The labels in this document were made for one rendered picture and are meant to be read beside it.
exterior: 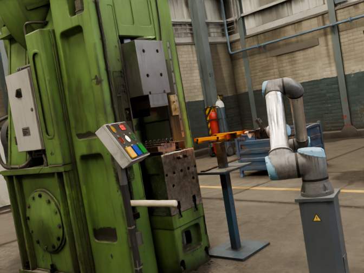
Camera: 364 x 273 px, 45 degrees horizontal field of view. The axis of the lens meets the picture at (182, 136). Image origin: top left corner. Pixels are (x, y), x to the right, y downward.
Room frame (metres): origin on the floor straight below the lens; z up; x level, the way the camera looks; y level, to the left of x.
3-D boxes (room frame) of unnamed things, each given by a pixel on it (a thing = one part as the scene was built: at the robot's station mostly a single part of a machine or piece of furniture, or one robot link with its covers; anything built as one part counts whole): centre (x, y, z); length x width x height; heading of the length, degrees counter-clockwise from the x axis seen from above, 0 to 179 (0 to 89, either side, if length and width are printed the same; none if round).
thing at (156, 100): (3.43, 0.29, 1.32); 0.42 x 0.20 x 0.10; 50
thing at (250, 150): (7.08, -1.52, 0.36); 1.20 x 0.80 x 0.72; 46
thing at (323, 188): (2.55, -0.73, 0.65); 0.19 x 0.19 x 0.10
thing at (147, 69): (3.46, 0.26, 1.56); 0.42 x 0.39 x 0.40; 50
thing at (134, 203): (2.97, 0.28, 0.62); 0.44 x 0.05 x 0.05; 50
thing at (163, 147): (3.43, 0.29, 0.96); 0.42 x 0.20 x 0.09; 50
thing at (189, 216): (3.48, 0.26, 0.23); 0.55 x 0.37 x 0.47; 50
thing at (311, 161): (2.55, -0.72, 0.79); 0.17 x 0.15 x 0.18; 75
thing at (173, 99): (3.62, 0.03, 1.27); 0.09 x 0.02 x 0.17; 140
